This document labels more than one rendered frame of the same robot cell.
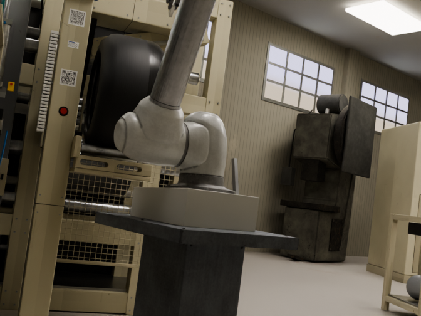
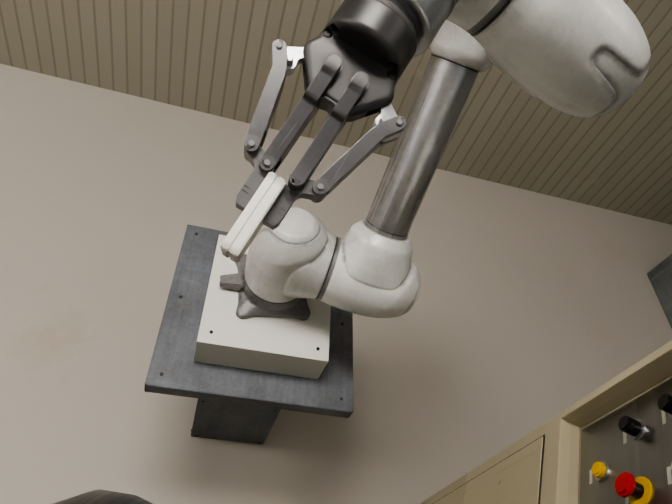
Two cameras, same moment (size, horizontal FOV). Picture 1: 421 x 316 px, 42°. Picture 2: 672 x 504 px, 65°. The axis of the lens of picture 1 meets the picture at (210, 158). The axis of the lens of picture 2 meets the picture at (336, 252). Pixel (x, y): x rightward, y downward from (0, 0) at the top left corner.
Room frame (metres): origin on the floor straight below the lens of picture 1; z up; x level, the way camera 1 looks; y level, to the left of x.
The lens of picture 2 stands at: (2.57, 0.41, 1.84)
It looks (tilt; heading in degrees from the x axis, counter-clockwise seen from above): 48 degrees down; 202
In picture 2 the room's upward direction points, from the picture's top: 24 degrees clockwise
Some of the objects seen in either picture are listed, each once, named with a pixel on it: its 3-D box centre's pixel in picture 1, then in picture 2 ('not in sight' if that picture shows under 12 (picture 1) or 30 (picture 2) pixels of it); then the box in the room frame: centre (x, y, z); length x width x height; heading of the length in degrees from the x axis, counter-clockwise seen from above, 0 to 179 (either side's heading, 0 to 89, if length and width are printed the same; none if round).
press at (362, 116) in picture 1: (321, 174); not in sight; (8.27, -1.70, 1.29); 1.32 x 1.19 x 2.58; 126
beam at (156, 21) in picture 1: (142, 16); not in sight; (3.04, 0.48, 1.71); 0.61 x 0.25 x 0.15; 110
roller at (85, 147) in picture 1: (115, 152); not in sight; (2.59, 0.45, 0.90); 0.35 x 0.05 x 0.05; 110
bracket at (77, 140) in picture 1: (73, 148); not in sight; (2.66, 0.67, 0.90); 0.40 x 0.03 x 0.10; 20
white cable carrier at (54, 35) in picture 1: (48, 81); not in sight; (2.55, 0.80, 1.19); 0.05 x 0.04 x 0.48; 20
